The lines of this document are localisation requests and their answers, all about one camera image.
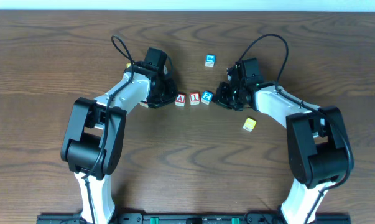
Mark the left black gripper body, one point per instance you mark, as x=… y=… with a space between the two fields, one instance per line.
x=167 y=94

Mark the yellow block lower right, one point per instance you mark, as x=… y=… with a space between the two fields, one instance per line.
x=249 y=124

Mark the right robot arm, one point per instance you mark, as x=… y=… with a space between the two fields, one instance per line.
x=320 y=156

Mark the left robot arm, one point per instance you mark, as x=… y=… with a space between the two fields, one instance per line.
x=93 y=140

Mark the red letter I block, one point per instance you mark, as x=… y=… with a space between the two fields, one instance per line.
x=194 y=98

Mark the red letter A block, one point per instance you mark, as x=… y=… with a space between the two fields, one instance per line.
x=180 y=100

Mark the blue picture block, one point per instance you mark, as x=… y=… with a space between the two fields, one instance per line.
x=210 y=60

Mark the blue number 2 block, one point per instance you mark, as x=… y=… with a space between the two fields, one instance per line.
x=206 y=97

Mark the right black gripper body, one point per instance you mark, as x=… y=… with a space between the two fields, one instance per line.
x=223 y=96

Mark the red block tilted centre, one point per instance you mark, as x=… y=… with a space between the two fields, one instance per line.
x=144 y=104

